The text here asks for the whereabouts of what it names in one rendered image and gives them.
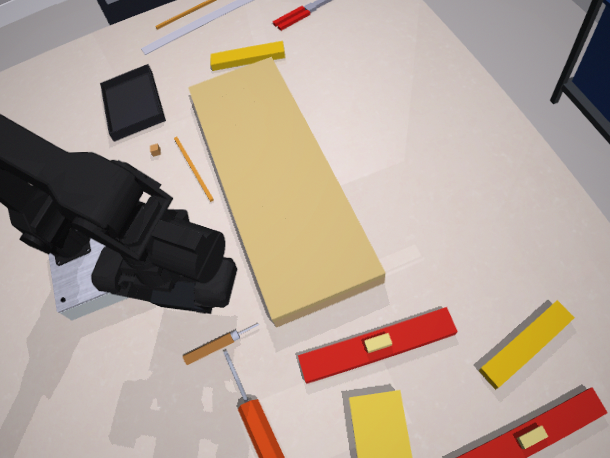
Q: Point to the red flat bar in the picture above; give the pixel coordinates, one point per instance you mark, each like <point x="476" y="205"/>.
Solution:
<point x="366" y="349"/>
<point x="543" y="430"/>

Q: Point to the tan rectangular panel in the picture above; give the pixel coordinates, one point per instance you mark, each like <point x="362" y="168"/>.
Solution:
<point x="305" y="243"/>

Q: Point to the orange long thin bar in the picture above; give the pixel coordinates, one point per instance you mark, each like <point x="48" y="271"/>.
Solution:
<point x="171" y="20"/>
<point x="194" y="169"/>

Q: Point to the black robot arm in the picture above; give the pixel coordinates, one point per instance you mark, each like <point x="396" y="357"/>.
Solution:
<point x="78" y="196"/>

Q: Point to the small orange cube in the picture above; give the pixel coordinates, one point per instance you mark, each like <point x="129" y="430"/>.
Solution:
<point x="155" y="149"/>

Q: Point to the light grey flat bar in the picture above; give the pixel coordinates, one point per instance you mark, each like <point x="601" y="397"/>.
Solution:
<point x="194" y="25"/>

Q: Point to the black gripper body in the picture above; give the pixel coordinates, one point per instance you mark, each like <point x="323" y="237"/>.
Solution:
<point x="112" y="273"/>

